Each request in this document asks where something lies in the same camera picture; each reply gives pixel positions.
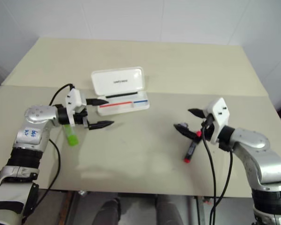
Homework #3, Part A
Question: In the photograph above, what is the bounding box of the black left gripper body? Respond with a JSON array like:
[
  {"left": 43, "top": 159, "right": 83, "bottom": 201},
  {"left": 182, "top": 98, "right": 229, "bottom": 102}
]
[{"left": 73, "top": 105, "right": 89, "bottom": 129}]

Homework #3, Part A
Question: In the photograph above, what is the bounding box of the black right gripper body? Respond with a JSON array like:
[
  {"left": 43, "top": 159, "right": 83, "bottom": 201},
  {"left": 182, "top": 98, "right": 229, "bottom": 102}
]
[{"left": 200, "top": 113, "right": 215, "bottom": 142}]

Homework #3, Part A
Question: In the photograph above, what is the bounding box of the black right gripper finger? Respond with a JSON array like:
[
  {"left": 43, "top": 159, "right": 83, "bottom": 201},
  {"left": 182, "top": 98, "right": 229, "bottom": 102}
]
[
  {"left": 187, "top": 108, "right": 206, "bottom": 119},
  {"left": 173, "top": 122, "right": 198, "bottom": 142}
]

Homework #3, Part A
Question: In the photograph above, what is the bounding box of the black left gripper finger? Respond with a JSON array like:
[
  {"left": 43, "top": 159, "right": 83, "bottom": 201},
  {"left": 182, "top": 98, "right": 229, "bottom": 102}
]
[
  {"left": 87, "top": 120, "right": 115, "bottom": 131},
  {"left": 86, "top": 98, "right": 110, "bottom": 106}
]

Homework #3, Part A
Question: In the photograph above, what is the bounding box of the white open pencil case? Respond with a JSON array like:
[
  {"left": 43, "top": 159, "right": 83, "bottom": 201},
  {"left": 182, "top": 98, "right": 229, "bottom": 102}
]
[{"left": 91, "top": 66, "right": 151, "bottom": 117}]

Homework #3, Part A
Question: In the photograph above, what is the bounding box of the red pen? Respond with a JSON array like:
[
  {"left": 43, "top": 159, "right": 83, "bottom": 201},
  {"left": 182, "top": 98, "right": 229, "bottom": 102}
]
[{"left": 99, "top": 101, "right": 134, "bottom": 109}]

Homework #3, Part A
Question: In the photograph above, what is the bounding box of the black marker with red cap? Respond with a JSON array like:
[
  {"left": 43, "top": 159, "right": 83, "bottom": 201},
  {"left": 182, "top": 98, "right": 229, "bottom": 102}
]
[{"left": 183, "top": 131, "right": 201, "bottom": 164}]

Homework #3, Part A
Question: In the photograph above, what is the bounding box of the green highlighter pen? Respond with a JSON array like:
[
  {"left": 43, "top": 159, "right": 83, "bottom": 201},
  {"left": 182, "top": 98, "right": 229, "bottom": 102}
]
[{"left": 63, "top": 124, "right": 79, "bottom": 147}]

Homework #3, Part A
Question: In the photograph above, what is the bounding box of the black pen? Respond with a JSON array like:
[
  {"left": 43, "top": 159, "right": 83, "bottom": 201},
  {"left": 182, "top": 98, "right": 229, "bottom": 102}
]
[{"left": 105, "top": 91, "right": 138, "bottom": 99}]

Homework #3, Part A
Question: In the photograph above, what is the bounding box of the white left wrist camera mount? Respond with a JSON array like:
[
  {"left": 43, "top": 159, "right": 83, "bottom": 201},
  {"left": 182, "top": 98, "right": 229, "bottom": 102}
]
[{"left": 65, "top": 89, "right": 88, "bottom": 125}]

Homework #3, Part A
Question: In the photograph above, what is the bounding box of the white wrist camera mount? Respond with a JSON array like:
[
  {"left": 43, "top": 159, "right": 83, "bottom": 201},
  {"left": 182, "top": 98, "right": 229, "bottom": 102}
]
[
  {"left": 204, "top": 97, "right": 230, "bottom": 144},
  {"left": 65, "top": 89, "right": 88, "bottom": 125}
]

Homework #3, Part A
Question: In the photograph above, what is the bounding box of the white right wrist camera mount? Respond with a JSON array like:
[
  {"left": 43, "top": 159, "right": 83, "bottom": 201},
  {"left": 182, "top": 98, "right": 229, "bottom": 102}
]
[{"left": 204, "top": 97, "right": 230, "bottom": 144}]

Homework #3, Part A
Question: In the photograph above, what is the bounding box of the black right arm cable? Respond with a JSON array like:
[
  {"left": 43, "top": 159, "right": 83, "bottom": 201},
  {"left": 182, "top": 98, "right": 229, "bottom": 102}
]
[{"left": 200, "top": 118, "right": 234, "bottom": 225}]

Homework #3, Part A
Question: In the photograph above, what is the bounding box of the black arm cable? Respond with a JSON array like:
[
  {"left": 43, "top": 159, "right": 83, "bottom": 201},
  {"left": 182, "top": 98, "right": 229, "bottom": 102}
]
[
  {"left": 200, "top": 118, "right": 234, "bottom": 225},
  {"left": 22, "top": 83, "right": 75, "bottom": 222}
]

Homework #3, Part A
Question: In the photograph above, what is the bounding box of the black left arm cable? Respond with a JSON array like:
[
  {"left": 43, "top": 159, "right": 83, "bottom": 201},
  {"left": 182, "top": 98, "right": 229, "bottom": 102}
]
[{"left": 22, "top": 83, "right": 75, "bottom": 222}]

